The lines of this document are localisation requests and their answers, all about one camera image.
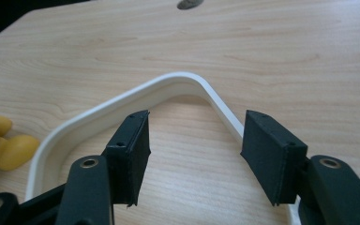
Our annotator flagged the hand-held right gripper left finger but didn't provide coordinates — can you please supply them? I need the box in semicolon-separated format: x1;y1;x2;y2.
101;109;152;207

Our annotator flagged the white trash bin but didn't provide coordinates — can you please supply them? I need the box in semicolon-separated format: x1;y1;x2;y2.
24;71;303;225

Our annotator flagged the yellow plastic clip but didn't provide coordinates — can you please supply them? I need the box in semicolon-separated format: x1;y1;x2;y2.
0;115;41;172

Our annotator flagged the small grey object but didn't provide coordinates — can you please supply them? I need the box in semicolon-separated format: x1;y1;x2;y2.
176;0;204;10

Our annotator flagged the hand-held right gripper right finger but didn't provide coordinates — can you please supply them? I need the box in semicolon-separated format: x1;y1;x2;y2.
240;109;308;207

